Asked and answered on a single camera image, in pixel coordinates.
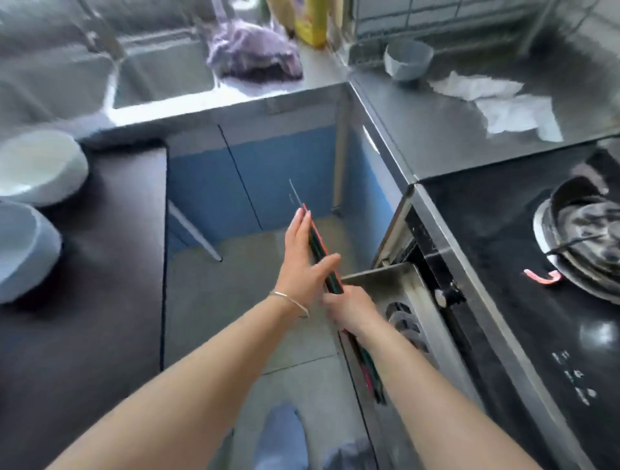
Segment person's left hand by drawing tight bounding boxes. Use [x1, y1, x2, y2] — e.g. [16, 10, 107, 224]
[273, 208, 343, 312]

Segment person's right hand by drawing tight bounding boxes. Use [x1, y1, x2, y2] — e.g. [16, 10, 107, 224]
[321, 285, 389, 341]

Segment row of coloured chopsticks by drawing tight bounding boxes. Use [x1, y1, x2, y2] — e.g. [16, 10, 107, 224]
[288, 178, 388, 407]

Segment steel drawer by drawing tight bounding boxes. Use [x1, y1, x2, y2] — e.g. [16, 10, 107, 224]
[336, 261, 488, 470]

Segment small grey bowl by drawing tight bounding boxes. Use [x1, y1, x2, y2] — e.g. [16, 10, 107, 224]
[0, 201, 63, 305]

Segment plain white bowl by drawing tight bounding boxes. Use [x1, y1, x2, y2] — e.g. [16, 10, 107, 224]
[0, 129, 90, 208]

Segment person's left forearm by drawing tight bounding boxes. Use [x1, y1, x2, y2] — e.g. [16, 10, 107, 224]
[48, 295, 311, 470]

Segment person's right forearm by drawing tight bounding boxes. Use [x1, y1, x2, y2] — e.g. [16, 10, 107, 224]
[358, 317, 541, 470]

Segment stainless steel countertop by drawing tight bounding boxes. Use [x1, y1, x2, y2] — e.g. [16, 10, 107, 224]
[0, 0, 620, 184]

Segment black stove knob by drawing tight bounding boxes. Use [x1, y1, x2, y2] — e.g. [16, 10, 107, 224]
[435, 284, 467, 309]

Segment blue base cabinet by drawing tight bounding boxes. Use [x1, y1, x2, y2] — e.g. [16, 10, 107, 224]
[164, 104, 404, 258]

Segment light blue trousers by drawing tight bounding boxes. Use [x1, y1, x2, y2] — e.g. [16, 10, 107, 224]
[253, 404, 380, 470]

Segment black glass gas stove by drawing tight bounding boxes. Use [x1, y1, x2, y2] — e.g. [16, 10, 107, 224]
[371, 138, 620, 470]

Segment small pink piece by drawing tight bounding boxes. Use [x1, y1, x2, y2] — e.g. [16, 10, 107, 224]
[523, 269, 563, 287]

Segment purple cloth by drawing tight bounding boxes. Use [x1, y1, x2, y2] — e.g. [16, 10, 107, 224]
[207, 19, 304, 82]

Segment small grey cup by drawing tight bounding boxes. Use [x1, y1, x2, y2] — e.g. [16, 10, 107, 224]
[383, 38, 435, 82]

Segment steel double sink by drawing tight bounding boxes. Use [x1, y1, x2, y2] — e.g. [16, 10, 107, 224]
[0, 28, 220, 128]

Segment black stove burner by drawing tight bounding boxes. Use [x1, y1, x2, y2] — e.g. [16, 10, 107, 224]
[532, 176, 620, 305]

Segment yellow oil bottle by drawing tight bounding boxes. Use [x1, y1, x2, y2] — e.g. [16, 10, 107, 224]
[294, 0, 331, 49]

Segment white paper towel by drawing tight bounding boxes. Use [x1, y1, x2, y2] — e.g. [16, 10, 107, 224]
[474, 94, 564, 143]
[428, 71, 526, 102]

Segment steel kitchen faucet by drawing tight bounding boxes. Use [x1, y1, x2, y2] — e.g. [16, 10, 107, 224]
[79, 0, 128, 63]

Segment silver bracelet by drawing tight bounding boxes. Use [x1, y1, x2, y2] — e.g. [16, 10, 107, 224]
[269, 290, 311, 320]

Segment silver cabinet handle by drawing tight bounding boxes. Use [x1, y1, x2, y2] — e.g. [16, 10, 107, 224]
[167, 199, 224, 263]

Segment grey wall pipe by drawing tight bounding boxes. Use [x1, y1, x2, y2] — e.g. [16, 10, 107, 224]
[515, 0, 559, 57]

